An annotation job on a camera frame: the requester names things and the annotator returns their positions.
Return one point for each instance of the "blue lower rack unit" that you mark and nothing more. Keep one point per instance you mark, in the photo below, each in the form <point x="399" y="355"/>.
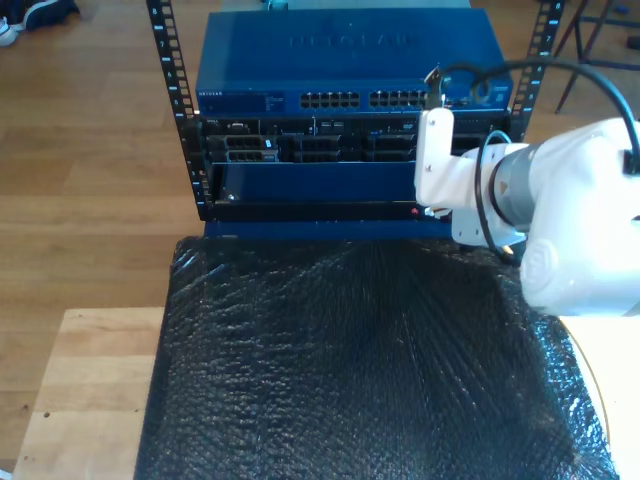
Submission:
<point x="325" y="185"/>

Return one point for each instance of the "black rack server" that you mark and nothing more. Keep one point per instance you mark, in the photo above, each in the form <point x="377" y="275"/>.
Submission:
<point x="325" y="145"/>

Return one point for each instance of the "black woven mat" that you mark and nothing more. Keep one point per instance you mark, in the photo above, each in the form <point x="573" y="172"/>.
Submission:
<point x="300" y="375"/>

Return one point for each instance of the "dark metal stool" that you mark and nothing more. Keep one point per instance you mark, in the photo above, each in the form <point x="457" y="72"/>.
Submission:
<point x="585" y="35"/>

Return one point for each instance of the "dark blue shoe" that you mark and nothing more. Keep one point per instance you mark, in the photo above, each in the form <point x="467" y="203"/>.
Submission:
<point x="50" y="12"/>

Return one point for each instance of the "white shoe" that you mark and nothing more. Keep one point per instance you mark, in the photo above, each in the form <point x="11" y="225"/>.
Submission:
<point x="7" y="32"/>

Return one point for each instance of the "black perforated rack rail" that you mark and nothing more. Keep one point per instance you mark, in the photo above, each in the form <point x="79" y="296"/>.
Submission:
<point x="167" y="50"/>
<point x="537" y="50"/>

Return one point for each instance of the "blue network switch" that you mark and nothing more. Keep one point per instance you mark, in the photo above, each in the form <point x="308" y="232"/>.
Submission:
<point x="250" y="60"/>

